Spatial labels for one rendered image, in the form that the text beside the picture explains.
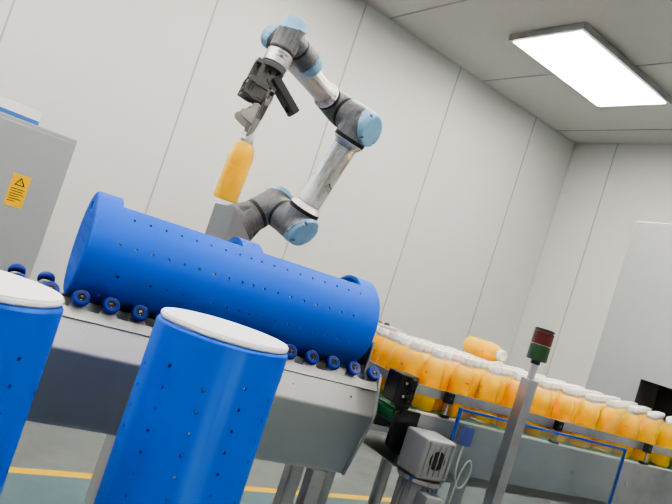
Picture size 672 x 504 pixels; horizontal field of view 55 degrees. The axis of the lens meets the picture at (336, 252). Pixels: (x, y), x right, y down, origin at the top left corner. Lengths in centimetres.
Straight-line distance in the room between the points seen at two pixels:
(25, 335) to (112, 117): 358
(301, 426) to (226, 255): 57
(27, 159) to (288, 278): 164
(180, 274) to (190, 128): 305
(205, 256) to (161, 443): 62
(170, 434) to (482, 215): 541
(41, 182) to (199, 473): 210
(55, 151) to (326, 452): 185
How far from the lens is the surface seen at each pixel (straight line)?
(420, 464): 194
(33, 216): 318
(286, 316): 185
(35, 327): 106
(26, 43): 449
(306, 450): 206
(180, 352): 127
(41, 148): 317
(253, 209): 230
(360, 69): 546
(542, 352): 207
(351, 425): 206
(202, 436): 129
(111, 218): 172
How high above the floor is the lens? 120
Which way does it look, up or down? 3 degrees up
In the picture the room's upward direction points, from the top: 18 degrees clockwise
